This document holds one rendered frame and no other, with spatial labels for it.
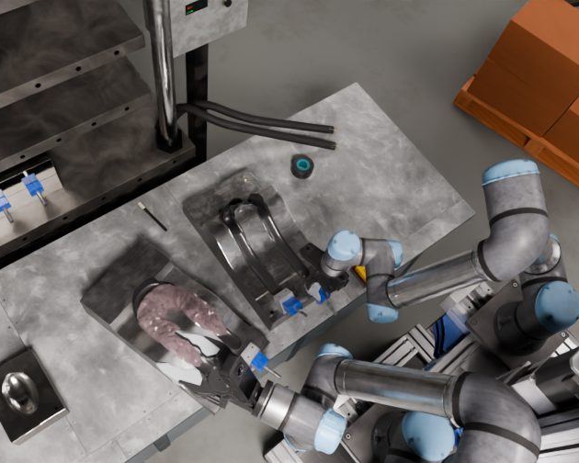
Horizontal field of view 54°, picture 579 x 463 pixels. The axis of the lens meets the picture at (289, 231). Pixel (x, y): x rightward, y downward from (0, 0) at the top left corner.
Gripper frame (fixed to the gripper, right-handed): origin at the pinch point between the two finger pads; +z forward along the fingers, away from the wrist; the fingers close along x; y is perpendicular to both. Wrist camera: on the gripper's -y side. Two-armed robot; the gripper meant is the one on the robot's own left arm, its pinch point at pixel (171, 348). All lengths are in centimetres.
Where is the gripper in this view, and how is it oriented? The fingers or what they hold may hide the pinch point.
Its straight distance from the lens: 111.9
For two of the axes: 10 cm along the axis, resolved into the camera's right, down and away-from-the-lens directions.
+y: -1.9, 5.4, 8.2
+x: 3.9, -7.2, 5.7
